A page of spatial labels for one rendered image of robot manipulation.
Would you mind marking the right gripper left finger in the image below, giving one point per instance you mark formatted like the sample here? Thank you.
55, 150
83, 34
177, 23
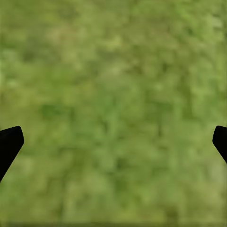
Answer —
11, 141

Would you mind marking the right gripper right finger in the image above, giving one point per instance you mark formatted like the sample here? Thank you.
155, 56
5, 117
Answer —
220, 140

